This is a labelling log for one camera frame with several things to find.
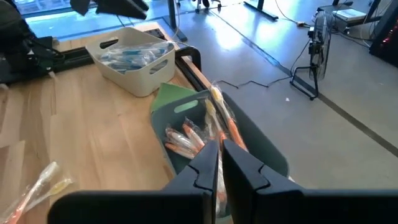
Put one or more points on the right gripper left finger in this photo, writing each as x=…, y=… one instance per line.
x=130, y=207

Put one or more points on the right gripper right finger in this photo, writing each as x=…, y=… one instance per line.
x=295, y=207

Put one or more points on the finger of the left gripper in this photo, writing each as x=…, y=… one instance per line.
x=141, y=4
x=121, y=7

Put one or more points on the blue toothbrush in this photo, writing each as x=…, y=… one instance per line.
x=136, y=52
x=118, y=67
x=130, y=60

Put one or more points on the white plastic bin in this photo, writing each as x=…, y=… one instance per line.
x=140, y=82

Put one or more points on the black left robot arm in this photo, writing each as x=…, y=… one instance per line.
x=18, y=46

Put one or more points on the black desk leg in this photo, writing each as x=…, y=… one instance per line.
x=172, y=18

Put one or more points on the black table clamp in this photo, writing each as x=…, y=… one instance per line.
x=189, y=50

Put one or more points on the dark grey-green plastic bin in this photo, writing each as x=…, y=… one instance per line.
x=264, y=146

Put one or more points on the green cloth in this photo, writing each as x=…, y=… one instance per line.
x=169, y=95

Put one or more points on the black standing desk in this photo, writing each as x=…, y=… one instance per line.
x=261, y=9

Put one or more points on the black floor fan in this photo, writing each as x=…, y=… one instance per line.
x=320, y=46

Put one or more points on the black cabinet with red lights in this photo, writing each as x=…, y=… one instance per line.
x=387, y=37

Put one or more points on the white flat box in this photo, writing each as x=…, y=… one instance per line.
x=349, y=14

